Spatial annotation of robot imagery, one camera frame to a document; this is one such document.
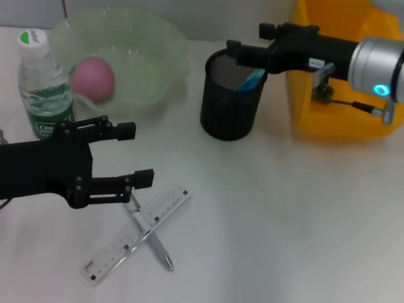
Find transparent plastic ruler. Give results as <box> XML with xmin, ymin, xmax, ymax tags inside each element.
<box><xmin>77</xmin><ymin>172</ymin><xmax>194</xmax><ymax>299</ymax></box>

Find silver pen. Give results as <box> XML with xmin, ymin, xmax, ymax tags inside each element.
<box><xmin>113</xmin><ymin>193</ymin><xmax>184</xmax><ymax>272</ymax></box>

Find green translucent fruit plate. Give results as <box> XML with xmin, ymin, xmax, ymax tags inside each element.
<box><xmin>40</xmin><ymin>0</ymin><xmax>199</xmax><ymax>127</ymax></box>

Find blue scissors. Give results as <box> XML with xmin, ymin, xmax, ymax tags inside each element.
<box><xmin>235</xmin><ymin>64</ymin><xmax>269</xmax><ymax>96</ymax></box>

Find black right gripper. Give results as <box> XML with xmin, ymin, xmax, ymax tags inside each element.
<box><xmin>222</xmin><ymin>13</ymin><xmax>361</xmax><ymax>86</ymax></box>

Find black mesh pen holder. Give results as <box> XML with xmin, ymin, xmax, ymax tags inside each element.
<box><xmin>195</xmin><ymin>45</ymin><xmax>271</xmax><ymax>146</ymax></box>

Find yellow plastic bin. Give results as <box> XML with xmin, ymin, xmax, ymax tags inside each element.
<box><xmin>275</xmin><ymin>0</ymin><xmax>404</xmax><ymax>147</ymax></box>

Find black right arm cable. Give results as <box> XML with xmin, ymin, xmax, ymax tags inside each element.
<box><xmin>307</xmin><ymin>60</ymin><xmax>402</xmax><ymax>127</ymax></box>

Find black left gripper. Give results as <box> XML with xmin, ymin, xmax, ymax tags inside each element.
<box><xmin>0</xmin><ymin>101</ymin><xmax>162</xmax><ymax>227</ymax></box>

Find clear water bottle green label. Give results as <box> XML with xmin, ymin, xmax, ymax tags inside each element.
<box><xmin>4</xmin><ymin>25</ymin><xmax>89</xmax><ymax>145</ymax></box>

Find pink peach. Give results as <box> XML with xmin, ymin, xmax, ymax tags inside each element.
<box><xmin>68</xmin><ymin>53</ymin><xmax>120</xmax><ymax>107</ymax></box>

